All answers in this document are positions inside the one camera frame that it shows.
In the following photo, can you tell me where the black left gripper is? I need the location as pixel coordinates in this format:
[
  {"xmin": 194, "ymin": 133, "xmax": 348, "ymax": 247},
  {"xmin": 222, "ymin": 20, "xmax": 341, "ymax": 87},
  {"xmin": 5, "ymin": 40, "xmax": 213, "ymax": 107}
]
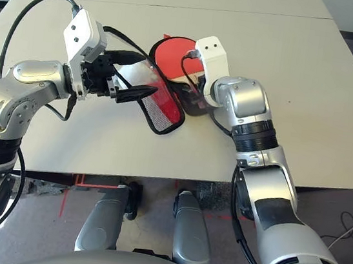
[{"xmin": 76, "ymin": 45, "xmax": 164, "ymax": 109}]

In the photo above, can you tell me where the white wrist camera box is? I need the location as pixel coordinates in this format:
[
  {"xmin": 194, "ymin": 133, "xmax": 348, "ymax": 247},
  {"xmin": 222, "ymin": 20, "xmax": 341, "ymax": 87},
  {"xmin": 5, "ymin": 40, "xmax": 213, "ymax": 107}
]
[
  {"xmin": 186, "ymin": 34, "xmax": 234, "ymax": 108},
  {"xmin": 54, "ymin": 6, "xmax": 111, "ymax": 102}
]

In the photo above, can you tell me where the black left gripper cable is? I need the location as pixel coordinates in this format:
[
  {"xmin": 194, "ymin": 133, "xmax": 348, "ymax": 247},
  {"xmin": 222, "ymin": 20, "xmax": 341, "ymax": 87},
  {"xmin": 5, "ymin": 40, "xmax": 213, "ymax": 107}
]
[{"xmin": 43, "ymin": 88, "xmax": 78, "ymax": 123}]

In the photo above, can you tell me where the grey robot leg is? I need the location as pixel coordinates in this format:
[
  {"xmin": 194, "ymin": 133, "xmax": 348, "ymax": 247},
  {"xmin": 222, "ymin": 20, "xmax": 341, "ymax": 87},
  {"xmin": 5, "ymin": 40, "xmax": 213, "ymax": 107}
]
[
  {"xmin": 73, "ymin": 178, "xmax": 143, "ymax": 259},
  {"xmin": 165, "ymin": 187, "xmax": 221, "ymax": 264}
]

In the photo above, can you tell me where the black right camera cable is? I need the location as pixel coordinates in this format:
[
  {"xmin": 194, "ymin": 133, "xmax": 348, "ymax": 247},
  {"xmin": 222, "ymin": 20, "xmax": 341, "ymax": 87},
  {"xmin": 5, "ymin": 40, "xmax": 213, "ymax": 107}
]
[{"xmin": 178, "ymin": 48, "xmax": 209, "ymax": 89}]

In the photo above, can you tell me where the grey robot right leg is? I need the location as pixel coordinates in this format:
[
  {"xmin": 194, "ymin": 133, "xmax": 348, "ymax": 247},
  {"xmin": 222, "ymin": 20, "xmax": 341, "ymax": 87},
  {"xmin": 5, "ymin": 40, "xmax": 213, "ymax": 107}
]
[{"xmin": 165, "ymin": 187, "xmax": 221, "ymax": 264}]

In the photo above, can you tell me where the red black paddle case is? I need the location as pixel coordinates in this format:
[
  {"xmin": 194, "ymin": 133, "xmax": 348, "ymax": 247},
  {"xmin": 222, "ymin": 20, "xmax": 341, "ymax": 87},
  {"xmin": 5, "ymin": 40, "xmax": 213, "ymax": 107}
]
[{"xmin": 91, "ymin": 26, "xmax": 223, "ymax": 142}]

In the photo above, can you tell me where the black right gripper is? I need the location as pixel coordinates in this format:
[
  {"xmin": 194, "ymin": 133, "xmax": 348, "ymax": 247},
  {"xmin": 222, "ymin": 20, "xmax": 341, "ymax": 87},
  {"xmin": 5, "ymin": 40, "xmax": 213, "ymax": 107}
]
[{"xmin": 179, "ymin": 72, "xmax": 210, "ymax": 107}]

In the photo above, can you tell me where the grey robot left leg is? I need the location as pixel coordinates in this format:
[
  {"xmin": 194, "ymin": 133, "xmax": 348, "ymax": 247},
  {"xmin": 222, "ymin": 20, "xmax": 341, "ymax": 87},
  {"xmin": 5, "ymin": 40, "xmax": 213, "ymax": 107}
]
[{"xmin": 73, "ymin": 178, "xmax": 143, "ymax": 259}]

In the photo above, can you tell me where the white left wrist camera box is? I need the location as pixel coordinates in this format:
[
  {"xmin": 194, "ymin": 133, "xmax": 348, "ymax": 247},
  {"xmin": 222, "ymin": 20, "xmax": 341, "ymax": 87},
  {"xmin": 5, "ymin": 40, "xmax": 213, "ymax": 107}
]
[{"xmin": 54, "ymin": 6, "xmax": 111, "ymax": 102}]

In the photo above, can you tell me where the red ping-pong paddle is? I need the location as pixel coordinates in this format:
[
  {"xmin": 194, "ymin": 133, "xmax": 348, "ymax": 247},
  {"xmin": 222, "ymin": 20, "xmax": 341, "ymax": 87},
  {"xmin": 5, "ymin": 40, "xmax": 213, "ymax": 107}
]
[{"xmin": 150, "ymin": 36, "xmax": 210, "ymax": 89}]

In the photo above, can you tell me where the black camera cable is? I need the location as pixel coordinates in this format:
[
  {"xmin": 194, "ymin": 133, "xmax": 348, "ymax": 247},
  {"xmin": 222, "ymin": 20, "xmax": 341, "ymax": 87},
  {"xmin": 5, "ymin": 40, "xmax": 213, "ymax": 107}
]
[
  {"xmin": 0, "ymin": 0, "xmax": 84, "ymax": 88},
  {"xmin": 178, "ymin": 48, "xmax": 209, "ymax": 89}
]

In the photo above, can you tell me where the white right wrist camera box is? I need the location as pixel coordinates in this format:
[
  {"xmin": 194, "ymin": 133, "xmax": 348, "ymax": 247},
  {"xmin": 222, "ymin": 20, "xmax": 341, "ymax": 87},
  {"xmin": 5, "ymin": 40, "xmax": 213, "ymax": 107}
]
[{"xmin": 186, "ymin": 34, "xmax": 234, "ymax": 108}]

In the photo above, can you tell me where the black left camera cable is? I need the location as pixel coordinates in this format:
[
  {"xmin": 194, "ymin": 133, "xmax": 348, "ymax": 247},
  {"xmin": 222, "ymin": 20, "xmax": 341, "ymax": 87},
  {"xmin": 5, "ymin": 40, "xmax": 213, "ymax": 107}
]
[{"xmin": 0, "ymin": 0, "xmax": 84, "ymax": 88}]

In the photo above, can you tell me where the red floor tape line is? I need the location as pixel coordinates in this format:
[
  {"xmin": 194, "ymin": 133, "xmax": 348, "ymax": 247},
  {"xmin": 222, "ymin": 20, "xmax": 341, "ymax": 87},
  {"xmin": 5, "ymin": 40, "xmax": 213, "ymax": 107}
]
[{"xmin": 57, "ymin": 170, "xmax": 87, "ymax": 219}]

